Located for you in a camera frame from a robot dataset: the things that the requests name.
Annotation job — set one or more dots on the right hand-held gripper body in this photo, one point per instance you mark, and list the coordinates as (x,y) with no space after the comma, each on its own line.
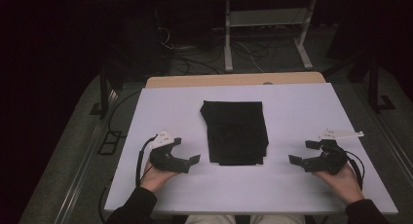
(329,159)

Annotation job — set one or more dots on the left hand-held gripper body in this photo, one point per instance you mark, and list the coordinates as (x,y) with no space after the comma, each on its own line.
(165,159)

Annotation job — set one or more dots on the black pants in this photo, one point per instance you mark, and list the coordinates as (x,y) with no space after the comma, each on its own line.
(235,133)

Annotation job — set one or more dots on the person's left hand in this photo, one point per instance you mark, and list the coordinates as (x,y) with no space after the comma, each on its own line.
(156,178)

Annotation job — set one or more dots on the person's right hand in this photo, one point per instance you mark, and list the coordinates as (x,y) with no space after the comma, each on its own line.
(341,185)

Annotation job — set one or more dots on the white foam board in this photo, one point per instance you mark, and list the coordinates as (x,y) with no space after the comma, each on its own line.
(292,113)

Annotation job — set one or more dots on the round table grommet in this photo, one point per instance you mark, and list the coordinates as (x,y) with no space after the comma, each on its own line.
(268,83)

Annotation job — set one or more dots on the black metal stand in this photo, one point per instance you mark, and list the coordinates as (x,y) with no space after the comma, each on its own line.
(104,87)
(373,81)

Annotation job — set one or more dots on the white metal stand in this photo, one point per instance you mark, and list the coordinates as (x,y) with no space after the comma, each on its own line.
(266,17)

